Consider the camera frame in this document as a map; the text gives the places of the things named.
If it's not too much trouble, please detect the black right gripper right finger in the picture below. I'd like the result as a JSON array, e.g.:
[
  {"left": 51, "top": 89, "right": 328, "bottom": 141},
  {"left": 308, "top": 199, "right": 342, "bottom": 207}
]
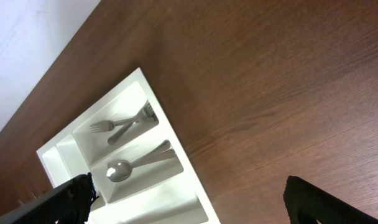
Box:
[{"left": 283, "top": 175, "right": 378, "bottom": 224}]

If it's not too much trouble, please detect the white cutlery tray organizer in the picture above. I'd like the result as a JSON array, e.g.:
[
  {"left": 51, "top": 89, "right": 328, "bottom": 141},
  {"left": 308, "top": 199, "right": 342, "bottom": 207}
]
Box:
[{"left": 37, "top": 68, "right": 219, "bottom": 223}]

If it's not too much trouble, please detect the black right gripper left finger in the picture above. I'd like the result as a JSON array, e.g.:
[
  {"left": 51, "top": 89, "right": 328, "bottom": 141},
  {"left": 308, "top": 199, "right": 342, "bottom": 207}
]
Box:
[{"left": 0, "top": 172, "right": 99, "bottom": 224}]

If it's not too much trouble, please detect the steel fork angled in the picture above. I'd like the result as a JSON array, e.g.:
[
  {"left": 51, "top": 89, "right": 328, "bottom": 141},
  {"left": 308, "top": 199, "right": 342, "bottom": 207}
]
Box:
[{"left": 90, "top": 116, "right": 157, "bottom": 133}]

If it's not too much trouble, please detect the steel tablespoon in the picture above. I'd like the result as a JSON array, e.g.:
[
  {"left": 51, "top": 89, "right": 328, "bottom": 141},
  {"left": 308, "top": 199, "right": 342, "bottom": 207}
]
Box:
[
  {"left": 132, "top": 140, "right": 172, "bottom": 167},
  {"left": 106, "top": 149, "right": 176, "bottom": 182}
]

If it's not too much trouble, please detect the steel fork straight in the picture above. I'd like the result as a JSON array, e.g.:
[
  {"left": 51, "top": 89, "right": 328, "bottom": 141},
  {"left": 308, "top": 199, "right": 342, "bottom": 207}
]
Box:
[{"left": 108, "top": 101, "right": 157, "bottom": 145}]

